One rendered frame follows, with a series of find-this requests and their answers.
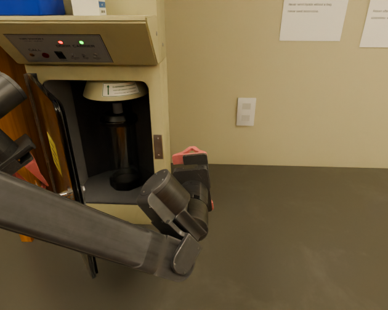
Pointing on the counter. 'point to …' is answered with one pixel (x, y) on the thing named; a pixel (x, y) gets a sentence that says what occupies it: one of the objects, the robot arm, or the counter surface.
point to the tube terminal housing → (142, 72)
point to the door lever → (56, 193)
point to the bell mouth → (114, 90)
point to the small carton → (88, 7)
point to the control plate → (33, 46)
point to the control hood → (124, 45)
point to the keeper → (157, 146)
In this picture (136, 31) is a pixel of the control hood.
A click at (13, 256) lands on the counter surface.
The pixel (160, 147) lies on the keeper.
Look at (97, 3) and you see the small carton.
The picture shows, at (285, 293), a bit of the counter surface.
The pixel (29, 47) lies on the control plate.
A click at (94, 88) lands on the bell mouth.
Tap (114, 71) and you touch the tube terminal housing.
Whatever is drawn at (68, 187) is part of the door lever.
